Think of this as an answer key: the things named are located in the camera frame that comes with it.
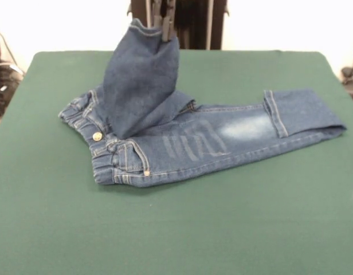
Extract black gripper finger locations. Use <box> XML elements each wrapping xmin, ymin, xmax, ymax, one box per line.
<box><xmin>161</xmin><ymin>0</ymin><xmax>177</xmax><ymax>43</ymax></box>
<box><xmin>152</xmin><ymin>0</ymin><xmax>164</xmax><ymax>30</ymax></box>

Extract blue denim jeans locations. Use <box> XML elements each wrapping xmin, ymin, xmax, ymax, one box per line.
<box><xmin>58</xmin><ymin>18</ymin><xmax>348</xmax><ymax>188</ymax></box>

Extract black equipment pile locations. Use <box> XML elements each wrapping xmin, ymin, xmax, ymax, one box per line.
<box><xmin>0</xmin><ymin>41</ymin><xmax>24</xmax><ymax>119</ymax></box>

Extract black floor device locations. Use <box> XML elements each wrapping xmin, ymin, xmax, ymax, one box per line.
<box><xmin>340</xmin><ymin>66</ymin><xmax>353</xmax><ymax>108</ymax></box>

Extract dark green table cloth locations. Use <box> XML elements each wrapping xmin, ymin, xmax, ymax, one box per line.
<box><xmin>0</xmin><ymin>50</ymin><xmax>353</xmax><ymax>275</ymax></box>

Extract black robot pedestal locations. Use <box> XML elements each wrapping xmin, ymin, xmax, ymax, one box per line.
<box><xmin>127</xmin><ymin>0</ymin><xmax>230</xmax><ymax>52</ymax></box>

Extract thin grey cable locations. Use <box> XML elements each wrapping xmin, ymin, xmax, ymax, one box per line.
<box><xmin>0</xmin><ymin>24</ymin><xmax>25</xmax><ymax>77</ymax></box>

